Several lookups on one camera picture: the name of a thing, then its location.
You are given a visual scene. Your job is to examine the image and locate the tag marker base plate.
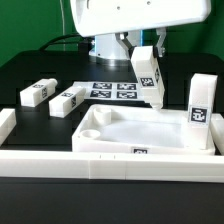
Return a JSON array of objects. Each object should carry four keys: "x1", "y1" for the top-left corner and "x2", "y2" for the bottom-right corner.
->
[{"x1": 73, "y1": 82, "x2": 144, "y2": 101}]

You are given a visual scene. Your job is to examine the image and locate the white U-shaped fence frame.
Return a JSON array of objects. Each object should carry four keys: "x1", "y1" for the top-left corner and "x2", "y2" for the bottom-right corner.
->
[{"x1": 0, "y1": 114, "x2": 224, "y2": 183}]

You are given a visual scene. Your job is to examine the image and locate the white desk top tray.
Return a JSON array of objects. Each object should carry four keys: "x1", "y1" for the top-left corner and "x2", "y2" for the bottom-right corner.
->
[{"x1": 72, "y1": 104, "x2": 215, "y2": 155}]

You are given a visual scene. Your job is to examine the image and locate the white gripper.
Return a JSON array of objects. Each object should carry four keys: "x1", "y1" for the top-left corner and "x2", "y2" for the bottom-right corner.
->
[{"x1": 70, "y1": 0, "x2": 211, "y2": 60}]

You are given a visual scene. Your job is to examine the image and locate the black cables at base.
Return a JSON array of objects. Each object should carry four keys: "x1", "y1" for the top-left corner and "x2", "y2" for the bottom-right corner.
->
[{"x1": 39, "y1": 0, "x2": 94, "y2": 52}]

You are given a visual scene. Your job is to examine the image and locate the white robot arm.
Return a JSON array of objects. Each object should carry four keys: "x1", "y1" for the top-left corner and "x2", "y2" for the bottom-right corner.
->
[{"x1": 70, "y1": 0, "x2": 211, "y2": 66}]

